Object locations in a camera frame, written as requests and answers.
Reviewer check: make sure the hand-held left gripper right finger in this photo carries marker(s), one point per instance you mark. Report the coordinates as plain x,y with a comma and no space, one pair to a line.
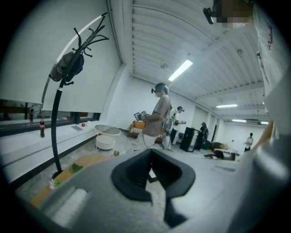
204,182

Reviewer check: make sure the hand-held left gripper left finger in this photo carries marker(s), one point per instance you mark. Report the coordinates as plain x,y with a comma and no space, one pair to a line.
95,193

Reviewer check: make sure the person's right forearm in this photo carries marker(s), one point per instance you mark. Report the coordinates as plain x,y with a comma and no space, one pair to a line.
267,134

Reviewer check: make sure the green leaf sprig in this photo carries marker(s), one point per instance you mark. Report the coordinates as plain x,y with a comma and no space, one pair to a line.
77,167

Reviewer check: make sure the white flower with leaves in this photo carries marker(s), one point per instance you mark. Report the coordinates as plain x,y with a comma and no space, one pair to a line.
54,183

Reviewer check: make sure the black cabinet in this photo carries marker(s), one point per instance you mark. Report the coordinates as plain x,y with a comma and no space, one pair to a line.
188,138

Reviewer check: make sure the round white side table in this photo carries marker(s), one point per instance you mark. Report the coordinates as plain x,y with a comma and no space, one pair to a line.
105,138

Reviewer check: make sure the grey flat pad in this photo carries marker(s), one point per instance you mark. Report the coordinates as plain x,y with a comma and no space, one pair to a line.
76,128

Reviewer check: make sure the ceiling light strip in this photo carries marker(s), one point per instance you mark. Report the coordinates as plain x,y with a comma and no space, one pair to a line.
180,70
226,106
239,120

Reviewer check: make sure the striped black-white blanket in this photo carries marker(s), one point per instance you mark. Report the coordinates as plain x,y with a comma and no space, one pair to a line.
137,130

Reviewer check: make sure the orange sofa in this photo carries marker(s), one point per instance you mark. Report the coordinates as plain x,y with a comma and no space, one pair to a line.
136,127

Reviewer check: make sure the cola bottle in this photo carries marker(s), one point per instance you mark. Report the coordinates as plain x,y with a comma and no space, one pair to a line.
42,127

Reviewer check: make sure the black coat rack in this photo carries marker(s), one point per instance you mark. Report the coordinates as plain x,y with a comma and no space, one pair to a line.
55,118

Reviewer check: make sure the white roller blind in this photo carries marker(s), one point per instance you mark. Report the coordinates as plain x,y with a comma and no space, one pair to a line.
86,68

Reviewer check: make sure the grey cap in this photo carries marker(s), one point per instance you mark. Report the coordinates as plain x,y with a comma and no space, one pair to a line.
59,68

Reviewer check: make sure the person's white shirt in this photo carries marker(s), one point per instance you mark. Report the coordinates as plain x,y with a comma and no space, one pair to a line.
270,57

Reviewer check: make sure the person's head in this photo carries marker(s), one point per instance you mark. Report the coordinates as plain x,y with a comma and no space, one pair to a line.
234,13

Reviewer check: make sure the person's head camera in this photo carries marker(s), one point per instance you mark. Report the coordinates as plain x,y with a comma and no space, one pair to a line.
209,14
153,90

